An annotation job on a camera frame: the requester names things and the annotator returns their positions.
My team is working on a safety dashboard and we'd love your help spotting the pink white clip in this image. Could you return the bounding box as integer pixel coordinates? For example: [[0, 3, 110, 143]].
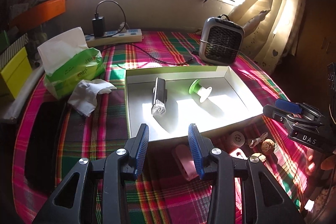
[[230, 148, 247, 160]]

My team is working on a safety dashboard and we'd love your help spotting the white round roll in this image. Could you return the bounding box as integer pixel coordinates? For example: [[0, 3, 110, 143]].
[[227, 131, 245, 149]]

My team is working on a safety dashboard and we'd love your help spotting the walnut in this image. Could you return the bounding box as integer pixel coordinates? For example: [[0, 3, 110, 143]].
[[261, 139, 275, 155], [252, 152, 266, 162]]

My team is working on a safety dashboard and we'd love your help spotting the pink cylindrical case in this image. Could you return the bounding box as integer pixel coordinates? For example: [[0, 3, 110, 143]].
[[172, 144, 198, 181]]

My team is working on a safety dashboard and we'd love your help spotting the green white thread spool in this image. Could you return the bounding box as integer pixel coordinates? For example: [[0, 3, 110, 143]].
[[188, 79, 212, 103]]

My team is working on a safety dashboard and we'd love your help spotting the right hand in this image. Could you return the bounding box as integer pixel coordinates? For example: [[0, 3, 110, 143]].
[[306, 148, 335, 176]]

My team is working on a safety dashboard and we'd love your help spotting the black comb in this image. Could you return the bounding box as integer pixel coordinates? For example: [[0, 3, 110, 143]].
[[25, 101, 67, 194]]

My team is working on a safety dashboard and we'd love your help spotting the grey mini fan heater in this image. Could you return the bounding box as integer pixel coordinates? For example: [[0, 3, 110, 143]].
[[198, 17, 245, 65]]

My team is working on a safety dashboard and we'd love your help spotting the green cardboard box tray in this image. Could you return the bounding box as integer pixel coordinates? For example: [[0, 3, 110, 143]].
[[125, 65, 263, 141]]

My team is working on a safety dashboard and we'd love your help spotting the cream heart curtain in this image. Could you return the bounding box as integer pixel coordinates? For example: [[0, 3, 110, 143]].
[[228, 0, 306, 75]]

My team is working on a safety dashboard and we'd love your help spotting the crumpled white tissue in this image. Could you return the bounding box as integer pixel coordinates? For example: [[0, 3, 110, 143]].
[[68, 79, 117, 117]]

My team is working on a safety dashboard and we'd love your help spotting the green tissue pack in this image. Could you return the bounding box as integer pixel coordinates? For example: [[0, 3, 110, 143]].
[[38, 27, 105, 100]]

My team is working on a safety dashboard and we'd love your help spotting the yellow green box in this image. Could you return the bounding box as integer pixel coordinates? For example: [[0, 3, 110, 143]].
[[1, 47, 32, 102]]

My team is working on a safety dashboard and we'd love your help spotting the white power strip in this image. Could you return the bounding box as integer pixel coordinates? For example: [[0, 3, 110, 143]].
[[85, 29, 142, 48]]

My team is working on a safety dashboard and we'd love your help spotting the striped box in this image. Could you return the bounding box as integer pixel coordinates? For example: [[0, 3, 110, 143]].
[[0, 34, 29, 70]]

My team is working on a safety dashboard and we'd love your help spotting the black charger adapter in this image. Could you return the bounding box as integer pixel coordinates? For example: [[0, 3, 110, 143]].
[[92, 12, 105, 38]]

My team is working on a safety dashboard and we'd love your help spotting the orange box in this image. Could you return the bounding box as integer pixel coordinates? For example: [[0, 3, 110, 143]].
[[9, 0, 66, 33]]

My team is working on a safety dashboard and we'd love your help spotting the black charger cable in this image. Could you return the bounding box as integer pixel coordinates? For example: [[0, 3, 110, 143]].
[[94, 0, 195, 66]]

